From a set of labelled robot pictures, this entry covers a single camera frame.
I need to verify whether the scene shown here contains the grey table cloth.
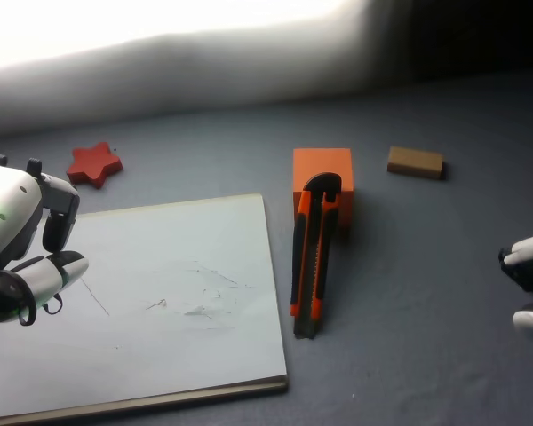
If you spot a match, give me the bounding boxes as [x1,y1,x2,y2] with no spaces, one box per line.
[0,73,533,426]

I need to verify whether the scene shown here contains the brown wooden block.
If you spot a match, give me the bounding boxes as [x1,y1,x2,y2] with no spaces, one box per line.
[386,146,448,181]

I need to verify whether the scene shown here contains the white paper pad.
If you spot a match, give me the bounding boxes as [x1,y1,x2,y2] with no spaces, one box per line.
[0,193,290,423]

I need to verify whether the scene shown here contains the orange and black utility knife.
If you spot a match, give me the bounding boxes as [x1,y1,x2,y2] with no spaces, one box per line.
[290,172,343,341]

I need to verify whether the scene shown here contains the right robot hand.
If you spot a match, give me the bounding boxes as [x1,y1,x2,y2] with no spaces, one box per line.
[497,220,533,341]

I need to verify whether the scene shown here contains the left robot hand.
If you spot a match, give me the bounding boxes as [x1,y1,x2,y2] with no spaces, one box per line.
[0,154,91,327]

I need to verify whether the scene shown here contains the red star block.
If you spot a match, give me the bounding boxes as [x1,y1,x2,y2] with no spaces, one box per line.
[66,141,124,191]

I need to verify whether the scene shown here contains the orange block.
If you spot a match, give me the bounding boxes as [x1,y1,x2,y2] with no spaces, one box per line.
[291,147,354,243]

